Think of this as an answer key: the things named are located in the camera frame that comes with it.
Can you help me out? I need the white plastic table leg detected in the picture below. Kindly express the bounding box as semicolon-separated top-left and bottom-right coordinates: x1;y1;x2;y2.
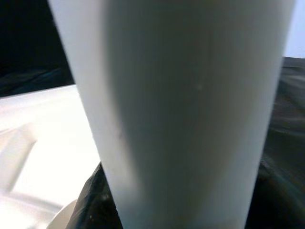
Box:
47;0;296;229

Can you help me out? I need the black plastic table cover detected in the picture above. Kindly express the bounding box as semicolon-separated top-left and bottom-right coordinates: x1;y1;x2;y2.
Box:
0;47;305;182

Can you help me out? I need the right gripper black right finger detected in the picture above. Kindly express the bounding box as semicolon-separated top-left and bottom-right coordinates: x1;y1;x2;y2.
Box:
244;159;305;229

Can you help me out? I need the white plastic table top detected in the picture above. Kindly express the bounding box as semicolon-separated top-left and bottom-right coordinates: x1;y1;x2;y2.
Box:
0;84;103;229

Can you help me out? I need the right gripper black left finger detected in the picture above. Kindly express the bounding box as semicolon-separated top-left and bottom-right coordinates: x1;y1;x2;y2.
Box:
68;162;123;229

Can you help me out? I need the black door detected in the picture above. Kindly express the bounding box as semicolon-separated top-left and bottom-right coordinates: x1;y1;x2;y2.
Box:
0;0;65;70

